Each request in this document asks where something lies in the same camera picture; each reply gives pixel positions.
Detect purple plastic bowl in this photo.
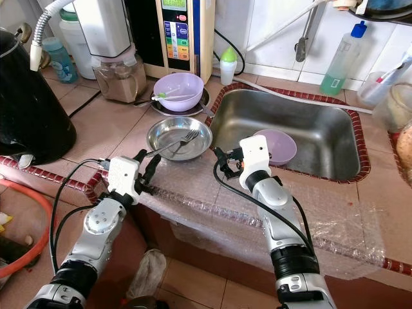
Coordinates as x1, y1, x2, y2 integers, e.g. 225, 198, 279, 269
153, 72, 205, 112
251, 129, 298, 165

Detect steel kitchen sink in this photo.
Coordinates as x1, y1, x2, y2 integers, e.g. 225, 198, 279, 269
209, 88, 363, 181

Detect steel fork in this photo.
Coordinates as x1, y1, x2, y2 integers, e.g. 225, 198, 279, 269
149, 129, 200, 158

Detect clear bubble wrap sheet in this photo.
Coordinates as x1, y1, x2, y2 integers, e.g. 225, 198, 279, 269
103, 164, 397, 281

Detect steel utensil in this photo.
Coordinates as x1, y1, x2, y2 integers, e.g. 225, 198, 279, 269
200, 102, 216, 118

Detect clear jar with brown contents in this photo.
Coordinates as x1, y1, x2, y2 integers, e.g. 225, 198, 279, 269
92, 55, 147, 104

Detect crumpled clear plastic bag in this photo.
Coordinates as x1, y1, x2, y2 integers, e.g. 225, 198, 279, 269
143, 249, 184, 303

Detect white bottle with green cap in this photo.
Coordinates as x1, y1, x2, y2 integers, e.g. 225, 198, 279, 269
219, 46, 238, 86

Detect beige water purifier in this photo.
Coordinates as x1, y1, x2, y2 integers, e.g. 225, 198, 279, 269
154, 0, 216, 79

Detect white plastic jug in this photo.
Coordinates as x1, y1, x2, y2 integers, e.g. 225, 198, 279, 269
58, 10, 97, 81

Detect black electric kettle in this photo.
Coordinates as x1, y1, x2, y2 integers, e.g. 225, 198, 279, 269
0, 29, 78, 165

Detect teal plastic bottle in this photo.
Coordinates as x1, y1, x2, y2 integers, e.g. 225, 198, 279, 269
48, 39, 75, 83

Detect dish soap bottle blue cap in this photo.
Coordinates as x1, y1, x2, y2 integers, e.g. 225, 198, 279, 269
320, 21, 369, 97

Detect grey metal faucet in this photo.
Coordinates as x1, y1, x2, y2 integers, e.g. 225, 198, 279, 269
295, 0, 326, 63

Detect clear plastic container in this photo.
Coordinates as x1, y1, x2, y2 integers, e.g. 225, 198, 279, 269
357, 68, 400, 107

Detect clear glass jar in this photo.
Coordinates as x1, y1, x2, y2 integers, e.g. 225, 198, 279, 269
388, 82, 412, 133

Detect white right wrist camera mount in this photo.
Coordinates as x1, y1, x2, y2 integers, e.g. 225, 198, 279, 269
238, 134, 271, 173

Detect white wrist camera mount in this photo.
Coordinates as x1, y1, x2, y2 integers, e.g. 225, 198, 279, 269
107, 156, 141, 195
238, 134, 271, 173

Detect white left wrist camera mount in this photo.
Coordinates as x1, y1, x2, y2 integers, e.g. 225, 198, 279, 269
107, 156, 141, 195

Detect white thin hose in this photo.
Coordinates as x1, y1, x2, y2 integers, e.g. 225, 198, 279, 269
237, 76, 375, 115

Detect black purifier cable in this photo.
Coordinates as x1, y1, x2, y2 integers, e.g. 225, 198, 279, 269
214, 29, 245, 76

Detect white corrugated hose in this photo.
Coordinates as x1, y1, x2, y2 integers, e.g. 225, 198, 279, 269
29, 0, 78, 71

